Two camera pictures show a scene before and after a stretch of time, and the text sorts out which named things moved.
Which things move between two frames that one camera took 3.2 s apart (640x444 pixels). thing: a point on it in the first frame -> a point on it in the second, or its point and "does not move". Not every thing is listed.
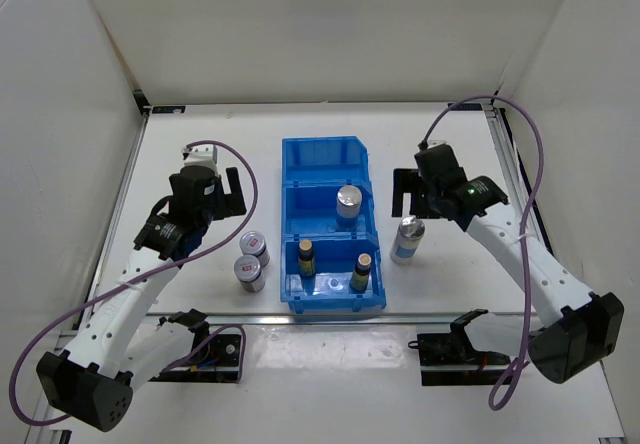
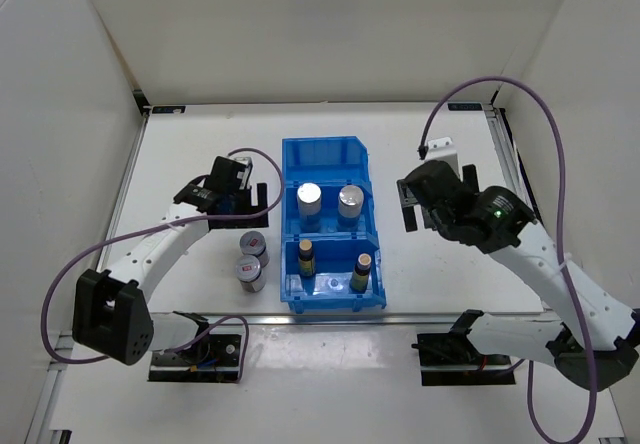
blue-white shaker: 408,240 -> 309,206
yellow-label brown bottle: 360,276 does not move
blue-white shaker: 348,201 does not move
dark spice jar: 248,270 does not move
